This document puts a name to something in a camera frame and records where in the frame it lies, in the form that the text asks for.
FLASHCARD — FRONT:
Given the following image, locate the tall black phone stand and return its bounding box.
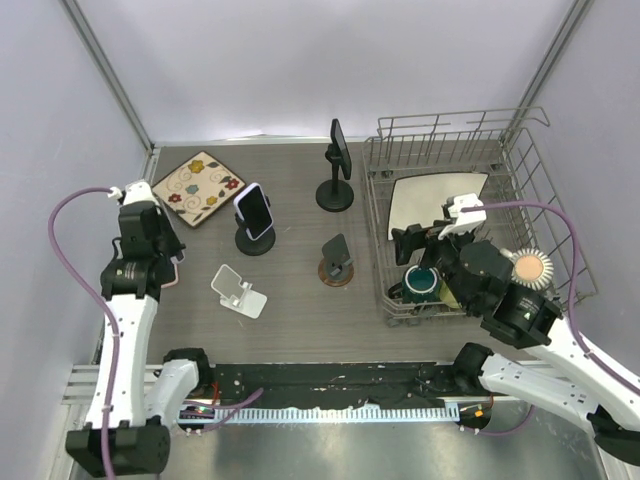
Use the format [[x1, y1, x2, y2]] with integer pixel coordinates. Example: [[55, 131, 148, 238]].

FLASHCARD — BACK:
[[315, 142, 354, 213]]

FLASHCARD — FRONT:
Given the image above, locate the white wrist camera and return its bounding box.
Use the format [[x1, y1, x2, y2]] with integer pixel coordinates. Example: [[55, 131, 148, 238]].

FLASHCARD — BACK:
[[107, 180, 159, 206], [438, 193, 487, 240]]

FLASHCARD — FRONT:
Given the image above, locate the white slotted cable duct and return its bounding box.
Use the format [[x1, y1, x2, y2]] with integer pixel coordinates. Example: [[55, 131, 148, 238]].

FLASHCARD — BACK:
[[228, 403, 459, 425]]

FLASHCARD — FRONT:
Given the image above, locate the white square plate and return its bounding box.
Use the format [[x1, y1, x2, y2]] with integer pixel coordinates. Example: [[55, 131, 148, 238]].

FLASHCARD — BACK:
[[387, 172, 489, 240]]

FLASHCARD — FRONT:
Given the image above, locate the purple-cased phone on left stand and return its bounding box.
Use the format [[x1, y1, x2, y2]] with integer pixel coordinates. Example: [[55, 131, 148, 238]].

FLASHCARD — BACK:
[[233, 182, 274, 241]]

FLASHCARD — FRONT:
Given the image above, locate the grey wire dish rack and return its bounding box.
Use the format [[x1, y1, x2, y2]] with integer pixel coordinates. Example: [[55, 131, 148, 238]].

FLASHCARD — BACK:
[[362, 107, 598, 327]]

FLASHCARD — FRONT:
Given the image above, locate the floral square trivet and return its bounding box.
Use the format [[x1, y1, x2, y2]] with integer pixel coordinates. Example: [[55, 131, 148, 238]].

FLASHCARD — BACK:
[[152, 151, 246, 228]]

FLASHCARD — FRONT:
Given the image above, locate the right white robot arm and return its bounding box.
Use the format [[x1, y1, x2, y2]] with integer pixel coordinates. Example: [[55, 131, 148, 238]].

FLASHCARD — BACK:
[[392, 225, 639, 465]]

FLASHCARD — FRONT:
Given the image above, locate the white folding phone stand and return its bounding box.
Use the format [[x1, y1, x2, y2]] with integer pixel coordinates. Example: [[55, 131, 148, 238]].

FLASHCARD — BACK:
[[210, 264, 267, 319]]

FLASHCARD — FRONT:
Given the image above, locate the pink-cased phone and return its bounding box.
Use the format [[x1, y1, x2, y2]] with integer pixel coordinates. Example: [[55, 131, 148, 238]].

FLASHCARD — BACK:
[[161, 262, 179, 289]]

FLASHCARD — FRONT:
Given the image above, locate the black round-base left stand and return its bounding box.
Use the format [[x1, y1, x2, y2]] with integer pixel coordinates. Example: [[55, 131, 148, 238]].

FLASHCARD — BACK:
[[234, 205, 276, 256]]

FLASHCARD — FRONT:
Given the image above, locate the ribbed cup with peach inside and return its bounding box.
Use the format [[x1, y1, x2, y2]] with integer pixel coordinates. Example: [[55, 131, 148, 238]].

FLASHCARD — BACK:
[[500, 247, 554, 291]]

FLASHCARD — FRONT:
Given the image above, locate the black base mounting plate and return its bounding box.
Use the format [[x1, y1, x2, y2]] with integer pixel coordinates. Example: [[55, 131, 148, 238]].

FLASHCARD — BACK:
[[211, 362, 489, 410]]

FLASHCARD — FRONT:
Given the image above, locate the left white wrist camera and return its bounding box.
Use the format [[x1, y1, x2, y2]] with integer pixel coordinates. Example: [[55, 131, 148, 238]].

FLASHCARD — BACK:
[[107, 180, 159, 206]]

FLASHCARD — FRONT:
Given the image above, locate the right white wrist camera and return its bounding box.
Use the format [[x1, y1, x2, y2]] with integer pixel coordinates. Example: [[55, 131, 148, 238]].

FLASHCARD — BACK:
[[438, 193, 487, 240]]

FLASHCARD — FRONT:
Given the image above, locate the black phone on tall stand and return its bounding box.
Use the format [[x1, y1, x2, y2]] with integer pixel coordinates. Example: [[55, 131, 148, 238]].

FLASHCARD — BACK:
[[330, 118, 352, 180]]

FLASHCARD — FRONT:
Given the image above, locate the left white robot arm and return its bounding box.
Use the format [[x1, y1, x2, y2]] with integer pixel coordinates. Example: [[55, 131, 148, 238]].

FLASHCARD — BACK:
[[65, 200, 213, 479]]

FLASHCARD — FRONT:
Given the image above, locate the yellow-green mug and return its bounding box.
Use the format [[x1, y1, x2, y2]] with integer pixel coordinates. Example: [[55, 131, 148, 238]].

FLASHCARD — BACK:
[[439, 281, 462, 310]]

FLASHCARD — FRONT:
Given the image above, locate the wooden-base grey phone stand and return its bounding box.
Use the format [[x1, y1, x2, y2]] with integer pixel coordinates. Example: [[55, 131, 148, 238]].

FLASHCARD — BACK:
[[318, 233, 355, 288]]

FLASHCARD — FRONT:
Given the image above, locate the dark green mug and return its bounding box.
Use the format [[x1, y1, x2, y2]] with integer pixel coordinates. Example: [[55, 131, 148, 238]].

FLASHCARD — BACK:
[[387, 265, 441, 304]]

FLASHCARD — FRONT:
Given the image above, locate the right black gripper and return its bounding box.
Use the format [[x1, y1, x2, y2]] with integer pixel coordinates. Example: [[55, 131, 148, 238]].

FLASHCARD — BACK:
[[392, 219, 477, 313]]

